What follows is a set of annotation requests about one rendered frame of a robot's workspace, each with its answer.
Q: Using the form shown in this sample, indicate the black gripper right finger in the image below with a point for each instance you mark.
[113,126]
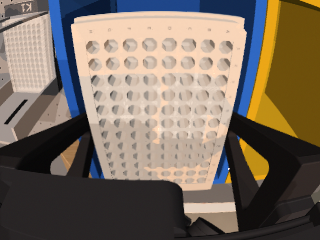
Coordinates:
[294,169]

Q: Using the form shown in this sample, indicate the yellow recycle bin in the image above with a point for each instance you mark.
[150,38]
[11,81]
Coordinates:
[290,100]

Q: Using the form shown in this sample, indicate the blue open bin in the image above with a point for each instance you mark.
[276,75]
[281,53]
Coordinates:
[63,12]

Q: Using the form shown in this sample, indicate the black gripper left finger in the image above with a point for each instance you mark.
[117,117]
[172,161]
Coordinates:
[36,152]

